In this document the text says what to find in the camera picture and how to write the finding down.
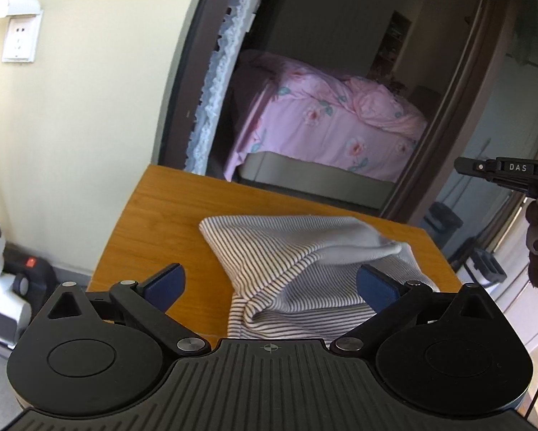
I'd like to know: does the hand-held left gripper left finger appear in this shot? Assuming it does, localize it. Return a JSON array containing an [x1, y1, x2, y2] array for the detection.
[[29, 263, 212, 356]]

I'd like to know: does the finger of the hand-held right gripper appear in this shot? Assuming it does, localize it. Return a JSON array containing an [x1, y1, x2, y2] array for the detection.
[[455, 156, 498, 184]]

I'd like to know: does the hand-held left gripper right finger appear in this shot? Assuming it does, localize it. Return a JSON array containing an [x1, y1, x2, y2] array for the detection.
[[329, 263, 509, 355]]

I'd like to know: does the striped knit garment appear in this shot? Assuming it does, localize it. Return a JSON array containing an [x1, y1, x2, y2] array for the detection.
[[199, 214, 441, 340]]

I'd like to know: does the black container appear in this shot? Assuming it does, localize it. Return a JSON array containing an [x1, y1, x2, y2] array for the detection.
[[423, 201, 464, 240]]

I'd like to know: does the black box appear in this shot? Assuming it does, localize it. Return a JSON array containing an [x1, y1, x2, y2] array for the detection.
[[470, 250, 509, 284]]

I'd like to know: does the wooden shelf unit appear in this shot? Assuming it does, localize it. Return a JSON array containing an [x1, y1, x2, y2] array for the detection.
[[371, 10, 414, 82]]

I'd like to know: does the white lace curtain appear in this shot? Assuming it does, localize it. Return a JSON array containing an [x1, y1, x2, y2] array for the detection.
[[185, 0, 264, 176]]

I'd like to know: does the white socket cover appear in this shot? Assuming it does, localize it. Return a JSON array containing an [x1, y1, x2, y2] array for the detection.
[[0, 0, 43, 22]]

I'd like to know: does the black base with red switch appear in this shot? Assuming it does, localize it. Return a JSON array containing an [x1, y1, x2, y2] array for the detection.
[[3, 251, 58, 308]]

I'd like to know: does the dark door frame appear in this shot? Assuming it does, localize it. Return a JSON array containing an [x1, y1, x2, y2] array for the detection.
[[153, 0, 523, 226]]

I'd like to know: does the white wall socket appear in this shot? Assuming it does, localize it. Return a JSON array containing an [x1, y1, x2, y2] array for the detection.
[[1, 15, 41, 64]]

